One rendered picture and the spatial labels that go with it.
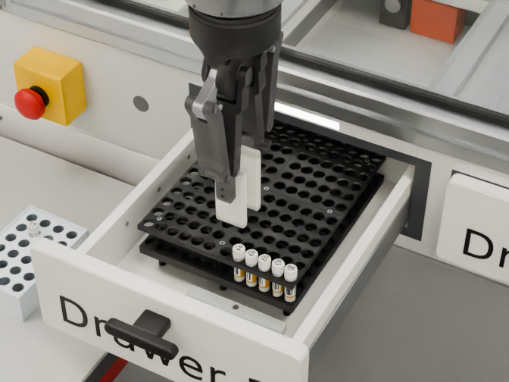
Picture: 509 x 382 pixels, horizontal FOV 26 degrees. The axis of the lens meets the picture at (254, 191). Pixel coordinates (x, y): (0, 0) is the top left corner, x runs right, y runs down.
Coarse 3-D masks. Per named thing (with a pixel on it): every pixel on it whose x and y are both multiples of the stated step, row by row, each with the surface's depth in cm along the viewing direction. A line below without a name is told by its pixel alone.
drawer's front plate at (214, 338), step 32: (32, 256) 106; (64, 256) 104; (64, 288) 106; (96, 288) 103; (128, 288) 101; (160, 288) 101; (128, 320) 104; (192, 320) 99; (224, 320) 98; (128, 352) 107; (192, 352) 102; (224, 352) 99; (256, 352) 97; (288, 352) 95
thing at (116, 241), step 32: (192, 160) 124; (160, 192) 119; (384, 192) 124; (128, 224) 115; (384, 224) 113; (96, 256) 111; (128, 256) 117; (352, 256) 108; (384, 256) 116; (320, 288) 113; (352, 288) 109; (288, 320) 110; (320, 320) 103; (320, 352) 106
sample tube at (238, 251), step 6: (234, 246) 107; (240, 246) 107; (234, 252) 107; (240, 252) 106; (234, 258) 107; (240, 258) 107; (234, 270) 108; (240, 270) 108; (234, 276) 109; (240, 276) 109
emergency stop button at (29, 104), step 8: (16, 96) 129; (24, 96) 129; (32, 96) 129; (40, 96) 130; (16, 104) 130; (24, 104) 129; (32, 104) 129; (40, 104) 129; (24, 112) 130; (32, 112) 129; (40, 112) 129
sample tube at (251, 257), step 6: (246, 252) 106; (252, 252) 106; (246, 258) 106; (252, 258) 106; (246, 264) 107; (252, 264) 106; (246, 276) 108; (252, 276) 108; (246, 282) 109; (252, 282) 108
